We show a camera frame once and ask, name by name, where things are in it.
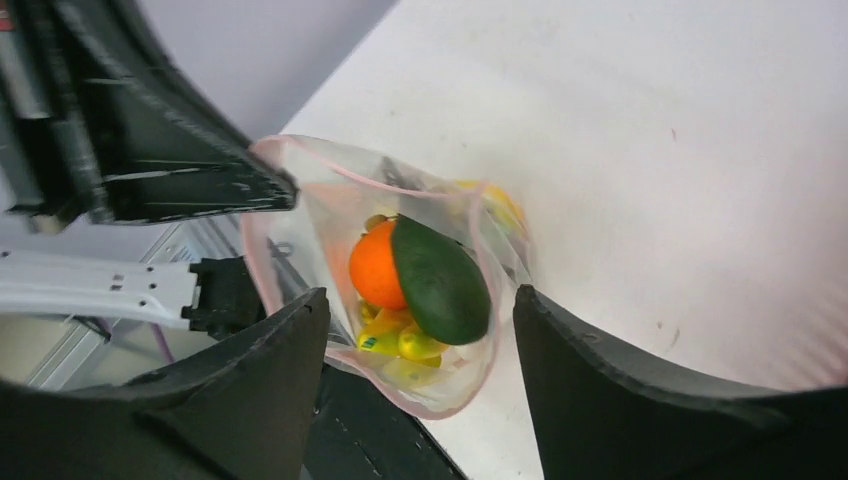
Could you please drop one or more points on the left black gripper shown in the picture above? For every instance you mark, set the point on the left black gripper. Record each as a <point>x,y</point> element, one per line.
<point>96,121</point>

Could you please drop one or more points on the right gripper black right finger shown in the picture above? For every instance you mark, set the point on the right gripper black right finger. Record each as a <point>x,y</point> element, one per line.
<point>603,408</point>

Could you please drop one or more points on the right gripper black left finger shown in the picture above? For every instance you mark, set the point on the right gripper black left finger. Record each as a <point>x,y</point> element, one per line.
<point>240,409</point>

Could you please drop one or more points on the orange toy orange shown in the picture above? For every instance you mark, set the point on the orange toy orange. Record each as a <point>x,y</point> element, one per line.
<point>372,269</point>

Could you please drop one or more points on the yellow banana bunch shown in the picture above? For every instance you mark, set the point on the yellow banana bunch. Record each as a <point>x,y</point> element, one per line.
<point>498,204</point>
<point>394,348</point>

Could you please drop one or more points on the dark green avocado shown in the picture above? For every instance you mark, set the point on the dark green avocado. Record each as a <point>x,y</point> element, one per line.
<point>444,288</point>

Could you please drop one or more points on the clear zip top bag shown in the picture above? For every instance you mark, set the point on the clear zip top bag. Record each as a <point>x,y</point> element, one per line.
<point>345,192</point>

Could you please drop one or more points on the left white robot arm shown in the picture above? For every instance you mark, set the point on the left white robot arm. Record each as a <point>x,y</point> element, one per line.
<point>212,296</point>

